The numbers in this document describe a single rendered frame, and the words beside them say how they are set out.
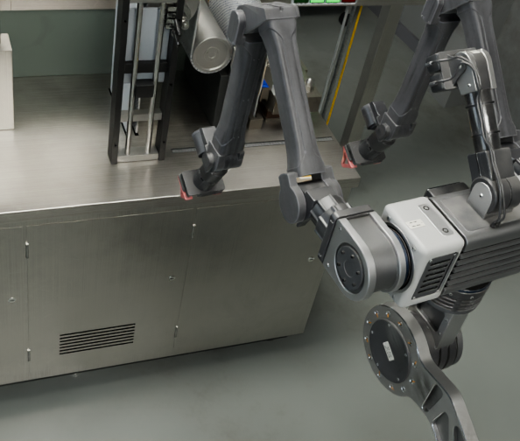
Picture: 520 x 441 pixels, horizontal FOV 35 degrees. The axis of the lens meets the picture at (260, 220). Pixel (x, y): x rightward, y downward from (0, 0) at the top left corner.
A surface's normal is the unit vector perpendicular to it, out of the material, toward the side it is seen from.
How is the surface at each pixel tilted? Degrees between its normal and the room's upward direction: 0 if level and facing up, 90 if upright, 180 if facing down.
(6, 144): 0
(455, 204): 0
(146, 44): 90
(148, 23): 90
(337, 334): 0
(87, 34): 90
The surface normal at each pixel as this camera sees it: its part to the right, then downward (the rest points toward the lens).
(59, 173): 0.18, -0.73
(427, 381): -0.88, 0.18
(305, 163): 0.44, -0.06
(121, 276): 0.33, 0.68
